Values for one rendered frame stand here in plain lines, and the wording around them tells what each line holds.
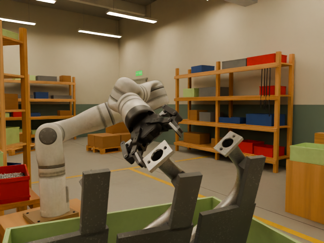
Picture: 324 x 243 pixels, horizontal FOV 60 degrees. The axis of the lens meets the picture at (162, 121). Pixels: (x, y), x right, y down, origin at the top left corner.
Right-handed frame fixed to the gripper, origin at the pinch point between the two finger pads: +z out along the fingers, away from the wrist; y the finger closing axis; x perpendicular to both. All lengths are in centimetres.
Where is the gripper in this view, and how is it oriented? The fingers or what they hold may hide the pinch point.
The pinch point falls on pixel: (160, 148)
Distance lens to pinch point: 55.8
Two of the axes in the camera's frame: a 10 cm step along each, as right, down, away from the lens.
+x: 5.6, 6.3, 5.4
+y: 7.5, -6.6, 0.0
